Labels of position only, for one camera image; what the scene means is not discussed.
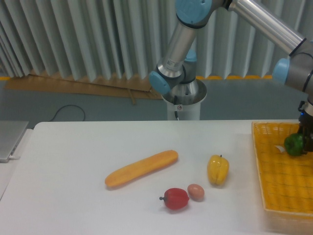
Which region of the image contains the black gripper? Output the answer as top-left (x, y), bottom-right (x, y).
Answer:
top-left (298, 110), bottom-right (313, 154)

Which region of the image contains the green toy bell pepper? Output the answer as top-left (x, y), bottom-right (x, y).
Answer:
top-left (284, 133), bottom-right (305, 156)

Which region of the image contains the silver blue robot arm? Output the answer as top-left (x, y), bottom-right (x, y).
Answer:
top-left (149, 0), bottom-right (313, 156)

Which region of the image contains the yellow woven basket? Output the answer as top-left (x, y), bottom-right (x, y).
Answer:
top-left (251, 121), bottom-right (313, 217)

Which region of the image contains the yellow toy bell pepper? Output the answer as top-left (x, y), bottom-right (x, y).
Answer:
top-left (207, 155), bottom-right (229, 186)

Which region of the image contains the red toy bell pepper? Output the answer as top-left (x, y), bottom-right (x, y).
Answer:
top-left (159, 188), bottom-right (189, 210)

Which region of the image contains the white paper label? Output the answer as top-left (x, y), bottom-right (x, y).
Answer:
top-left (275, 145), bottom-right (286, 153)

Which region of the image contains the brown toy egg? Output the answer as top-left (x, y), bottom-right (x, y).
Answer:
top-left (187, 184), bottom-right (205, 201)

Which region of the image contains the orange toy bread loaf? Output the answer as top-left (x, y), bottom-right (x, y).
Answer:
top-left (105, 150), bottom-right (179, 188)

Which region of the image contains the brown cardboard sheet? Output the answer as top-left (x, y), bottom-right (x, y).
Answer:
top-left (4, 73), bottom-right (161, 104)

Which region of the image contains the silver laptop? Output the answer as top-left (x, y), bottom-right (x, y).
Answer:
top-left (0, 120), bottom-right (28, 163)

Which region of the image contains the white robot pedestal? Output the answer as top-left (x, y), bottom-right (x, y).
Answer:
top-left (162, 79), bottom-right (207, 120)

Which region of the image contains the black floor cable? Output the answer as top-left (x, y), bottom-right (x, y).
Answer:
top-left (47, 104), bottom-right (86, 122)

